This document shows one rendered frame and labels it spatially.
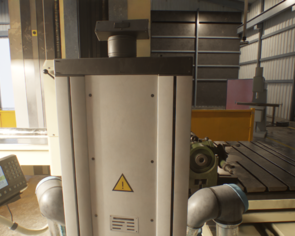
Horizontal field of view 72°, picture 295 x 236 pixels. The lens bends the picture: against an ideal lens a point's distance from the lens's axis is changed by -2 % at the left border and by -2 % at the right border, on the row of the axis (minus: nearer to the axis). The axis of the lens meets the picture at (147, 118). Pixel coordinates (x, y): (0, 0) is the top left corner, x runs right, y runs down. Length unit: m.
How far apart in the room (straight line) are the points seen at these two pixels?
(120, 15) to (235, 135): 3.12
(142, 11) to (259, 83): 5.62
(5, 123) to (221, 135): 4.12
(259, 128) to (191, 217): 7.40
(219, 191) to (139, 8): 1.81
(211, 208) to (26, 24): 2.24
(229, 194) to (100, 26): 0.72
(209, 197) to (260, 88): 6.60
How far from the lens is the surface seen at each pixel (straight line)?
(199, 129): 4.10
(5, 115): 4.69
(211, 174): 1.55
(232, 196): 0.89
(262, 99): 8.03
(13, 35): 2.51
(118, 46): 0.51
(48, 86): 1.59
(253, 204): 1.73
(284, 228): 1.92
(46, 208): 0.89
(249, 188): 1.70
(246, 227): 1.81
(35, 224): 3.19
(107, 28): 0.55
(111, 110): 0.52
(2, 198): 1.43
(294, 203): 1.88
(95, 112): 0.54
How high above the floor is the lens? 1.72
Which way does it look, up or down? 9 degrees down
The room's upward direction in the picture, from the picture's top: straight up
